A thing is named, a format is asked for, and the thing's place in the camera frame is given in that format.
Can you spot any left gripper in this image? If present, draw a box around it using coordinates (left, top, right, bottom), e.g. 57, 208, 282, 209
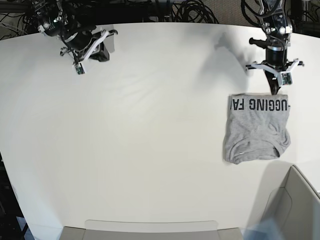
245, 46, 305, 96

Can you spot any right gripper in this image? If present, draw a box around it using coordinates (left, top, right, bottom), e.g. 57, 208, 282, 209
59, 25, 118, 64

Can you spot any grey T-shirt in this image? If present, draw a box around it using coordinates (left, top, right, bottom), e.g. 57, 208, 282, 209
223, 94, 291, 165

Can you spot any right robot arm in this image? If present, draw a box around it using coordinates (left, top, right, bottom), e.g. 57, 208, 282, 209
31, 0, 118, 67

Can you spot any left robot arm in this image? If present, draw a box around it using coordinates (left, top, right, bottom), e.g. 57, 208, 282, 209
240, 0, 305, 95

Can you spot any grey bin at right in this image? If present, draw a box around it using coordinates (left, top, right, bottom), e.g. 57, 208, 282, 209
246, 164, 320, 240

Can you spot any grey bin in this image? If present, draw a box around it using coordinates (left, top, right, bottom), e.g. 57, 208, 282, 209
246, 164, 320, 240
59, 219, 244, 240

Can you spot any grey bin at bottom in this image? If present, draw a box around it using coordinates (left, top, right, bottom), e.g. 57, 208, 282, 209
59, 219, 244, 240

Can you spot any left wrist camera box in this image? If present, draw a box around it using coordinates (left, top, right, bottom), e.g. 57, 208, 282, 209
280, 71, 293, 86

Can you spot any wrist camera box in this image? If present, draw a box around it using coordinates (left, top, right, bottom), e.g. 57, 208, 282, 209
72, 62, 86, 75
280, 71, 293, 86

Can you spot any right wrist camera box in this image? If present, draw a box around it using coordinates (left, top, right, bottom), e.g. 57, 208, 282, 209
72, 62, 86, 75

